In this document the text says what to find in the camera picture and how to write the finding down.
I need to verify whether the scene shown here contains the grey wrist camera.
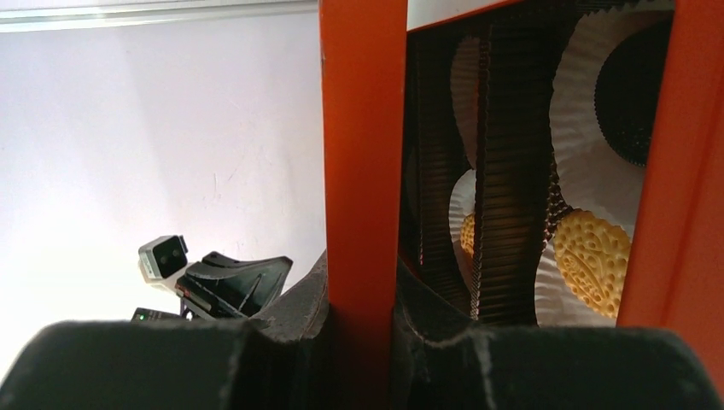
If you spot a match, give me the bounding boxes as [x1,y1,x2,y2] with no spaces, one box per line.
[137,235,189,288]

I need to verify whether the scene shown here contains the round orange biscuit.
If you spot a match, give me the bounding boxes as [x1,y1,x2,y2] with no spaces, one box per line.
[459,214,475,258]
[553,209,632,319]

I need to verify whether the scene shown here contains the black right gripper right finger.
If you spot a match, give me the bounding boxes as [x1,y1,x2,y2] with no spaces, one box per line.
[390,264,723,409]

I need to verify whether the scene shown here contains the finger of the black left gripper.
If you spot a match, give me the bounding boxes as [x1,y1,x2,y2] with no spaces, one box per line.
[174,252,293,319]

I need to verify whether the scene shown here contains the orange box lid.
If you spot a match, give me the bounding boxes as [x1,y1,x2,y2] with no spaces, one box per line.
[319,1,407,409]

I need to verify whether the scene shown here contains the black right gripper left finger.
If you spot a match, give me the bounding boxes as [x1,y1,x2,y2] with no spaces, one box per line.
[1,255,330,409]

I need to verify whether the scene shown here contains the orange cookie box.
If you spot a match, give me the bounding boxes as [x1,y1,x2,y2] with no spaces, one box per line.
[398,0,724,397]

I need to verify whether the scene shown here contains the black sandwich cookie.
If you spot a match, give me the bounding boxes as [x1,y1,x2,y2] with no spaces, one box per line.
[593,19,673,167]

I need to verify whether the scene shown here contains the white paper cup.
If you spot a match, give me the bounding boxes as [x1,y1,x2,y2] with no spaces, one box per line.
[549,7,672,236]
[448,169,476,290]
[534,206,634,328]
[450,36,481,169]

